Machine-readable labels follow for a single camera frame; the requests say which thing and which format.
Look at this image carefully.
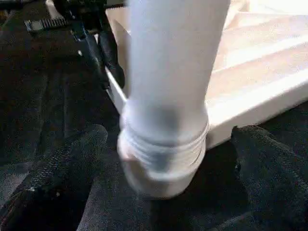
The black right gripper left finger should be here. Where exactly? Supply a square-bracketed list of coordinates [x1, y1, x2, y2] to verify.
[0, 124, 109, 231]

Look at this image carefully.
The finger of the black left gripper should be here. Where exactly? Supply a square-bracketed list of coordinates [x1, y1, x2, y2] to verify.
[98, 31, 114, 80]
[112, 34, 127, 90]

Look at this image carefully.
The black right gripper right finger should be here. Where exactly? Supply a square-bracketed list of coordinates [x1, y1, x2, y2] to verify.
[231, 125, 308, 231]

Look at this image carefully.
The white plastic table leg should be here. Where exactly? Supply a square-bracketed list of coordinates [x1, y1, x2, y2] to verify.
[117, 0, 231, 200]

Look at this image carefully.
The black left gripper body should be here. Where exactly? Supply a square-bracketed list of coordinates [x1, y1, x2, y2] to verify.
[24, 0, 128, 90]

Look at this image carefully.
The black work mat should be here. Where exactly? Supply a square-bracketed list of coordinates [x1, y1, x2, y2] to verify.
[0, 0, 308, 231]

